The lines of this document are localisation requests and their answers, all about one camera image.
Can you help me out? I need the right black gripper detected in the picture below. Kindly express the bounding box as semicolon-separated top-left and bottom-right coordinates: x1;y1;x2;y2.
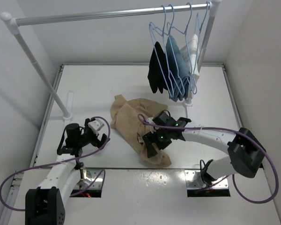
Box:
143;127;171;158

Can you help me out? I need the beige t shirt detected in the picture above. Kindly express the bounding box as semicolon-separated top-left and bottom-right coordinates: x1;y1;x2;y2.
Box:
111;95;171;168

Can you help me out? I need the light blue wire hanger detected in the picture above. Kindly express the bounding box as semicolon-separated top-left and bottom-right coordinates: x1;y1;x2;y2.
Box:
148;5;174;98

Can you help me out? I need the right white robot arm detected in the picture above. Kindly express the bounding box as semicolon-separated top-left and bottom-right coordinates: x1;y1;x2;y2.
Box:
142;117;265;187

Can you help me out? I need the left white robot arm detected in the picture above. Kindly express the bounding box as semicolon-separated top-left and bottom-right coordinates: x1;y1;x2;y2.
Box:
25;117;110;225

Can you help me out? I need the black hanging garment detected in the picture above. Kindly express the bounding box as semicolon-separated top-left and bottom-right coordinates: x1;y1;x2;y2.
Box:
148;42;168;93

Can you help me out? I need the blue hanging garment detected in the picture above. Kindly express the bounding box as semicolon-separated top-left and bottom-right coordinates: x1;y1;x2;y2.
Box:
166;36;190;102

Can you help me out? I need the white hanging garment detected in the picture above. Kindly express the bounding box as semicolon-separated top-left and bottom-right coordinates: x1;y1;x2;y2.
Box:
180;34;200;103

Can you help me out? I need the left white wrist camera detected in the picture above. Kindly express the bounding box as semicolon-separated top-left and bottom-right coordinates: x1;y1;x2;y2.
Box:
89;119;104;135

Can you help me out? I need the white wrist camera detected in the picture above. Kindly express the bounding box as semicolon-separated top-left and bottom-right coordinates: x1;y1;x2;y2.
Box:
89;119;104;135
144;117;156;127

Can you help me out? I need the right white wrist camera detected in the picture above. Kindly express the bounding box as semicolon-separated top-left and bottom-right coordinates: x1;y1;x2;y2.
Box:
144;117;156;127

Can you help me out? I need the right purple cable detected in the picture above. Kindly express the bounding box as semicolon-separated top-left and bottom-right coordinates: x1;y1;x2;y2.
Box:
137;113;279;203

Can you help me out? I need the purple cable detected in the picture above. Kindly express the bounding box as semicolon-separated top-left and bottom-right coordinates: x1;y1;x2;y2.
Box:
0;116;111;211
137;113;279;203

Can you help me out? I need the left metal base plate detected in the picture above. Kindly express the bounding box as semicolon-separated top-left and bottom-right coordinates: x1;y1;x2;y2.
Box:
77;169;106;190

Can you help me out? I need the metal base plate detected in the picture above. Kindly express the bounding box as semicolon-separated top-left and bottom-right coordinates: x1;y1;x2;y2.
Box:
184;169;229;191
77;169;106;190

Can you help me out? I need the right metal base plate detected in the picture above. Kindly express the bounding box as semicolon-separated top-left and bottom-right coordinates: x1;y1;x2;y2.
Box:
184;169;229;191

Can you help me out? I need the blue wire hanger with white cloth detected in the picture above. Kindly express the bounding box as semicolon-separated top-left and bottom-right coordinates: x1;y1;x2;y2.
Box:
193;1;212;73

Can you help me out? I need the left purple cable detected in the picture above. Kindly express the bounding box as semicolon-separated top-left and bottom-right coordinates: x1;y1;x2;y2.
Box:
0;116;111;211

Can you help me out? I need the white clothes rack frame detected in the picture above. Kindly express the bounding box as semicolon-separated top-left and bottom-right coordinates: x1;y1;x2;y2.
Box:
0;0;221;120

